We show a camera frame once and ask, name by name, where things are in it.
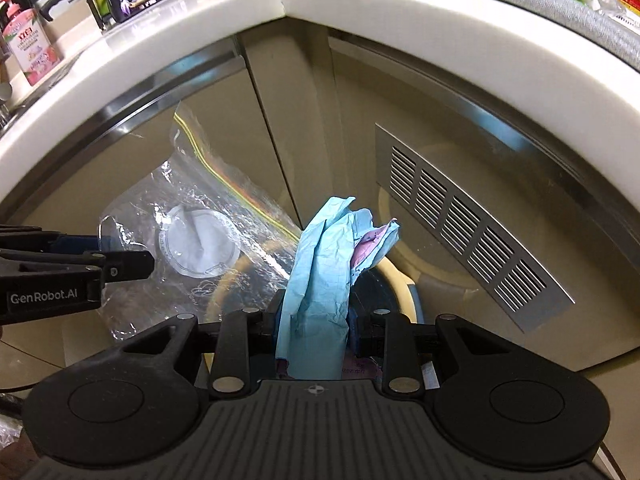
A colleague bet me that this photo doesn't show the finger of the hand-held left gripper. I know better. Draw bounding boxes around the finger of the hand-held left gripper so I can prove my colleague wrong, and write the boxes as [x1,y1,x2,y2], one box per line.
[0,226,102,257]
[0,250,155,282]

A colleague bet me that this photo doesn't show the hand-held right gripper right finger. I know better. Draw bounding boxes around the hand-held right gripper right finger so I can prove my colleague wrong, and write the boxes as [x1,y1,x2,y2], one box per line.
[347,305,511,395]

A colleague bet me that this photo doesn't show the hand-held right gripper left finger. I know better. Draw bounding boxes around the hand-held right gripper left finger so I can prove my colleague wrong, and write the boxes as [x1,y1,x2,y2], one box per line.
[120,291,287,397]

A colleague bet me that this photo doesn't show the blue bin with cream rim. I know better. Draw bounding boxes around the blue bin with cream rim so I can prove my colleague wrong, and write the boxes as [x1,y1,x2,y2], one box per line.
[205,250,427,332]

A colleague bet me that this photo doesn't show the round white paper disc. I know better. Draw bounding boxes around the round white paper disc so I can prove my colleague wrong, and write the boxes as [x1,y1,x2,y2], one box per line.
[159,206,239,279]

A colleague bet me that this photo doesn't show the light blue paper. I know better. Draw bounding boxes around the light blue paper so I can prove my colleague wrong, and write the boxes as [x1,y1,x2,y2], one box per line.
[275,196,401,381]

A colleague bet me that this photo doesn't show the pink paper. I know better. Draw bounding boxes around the pink paper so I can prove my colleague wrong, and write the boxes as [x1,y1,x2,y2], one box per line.
[340,217,402,382]

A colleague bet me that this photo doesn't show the clear zip plastic bag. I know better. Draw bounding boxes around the clear zip plastic bag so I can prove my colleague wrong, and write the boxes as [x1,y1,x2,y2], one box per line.
[97,105,304,342]

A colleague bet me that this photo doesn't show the silver vent grille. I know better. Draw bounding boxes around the silver vent grille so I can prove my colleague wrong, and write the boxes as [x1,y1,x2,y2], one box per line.
[375,124,576,334]

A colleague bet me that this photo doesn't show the pink soap bottle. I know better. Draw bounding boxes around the pink soap bottle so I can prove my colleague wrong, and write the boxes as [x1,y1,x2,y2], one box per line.
[0,0,64,87]

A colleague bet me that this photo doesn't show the white kitchen countertop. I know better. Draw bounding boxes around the white kitchen countertop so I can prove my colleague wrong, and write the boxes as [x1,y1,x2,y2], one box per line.
[0,0,640,206]

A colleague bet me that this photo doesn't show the beige cabinet corner post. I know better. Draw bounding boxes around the beige cabinet corner post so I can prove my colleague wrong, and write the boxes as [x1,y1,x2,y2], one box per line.
[237,25,347,241]

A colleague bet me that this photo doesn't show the black pan handle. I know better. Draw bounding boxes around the black pan handle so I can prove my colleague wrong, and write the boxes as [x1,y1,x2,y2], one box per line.
[40,0,97,22]

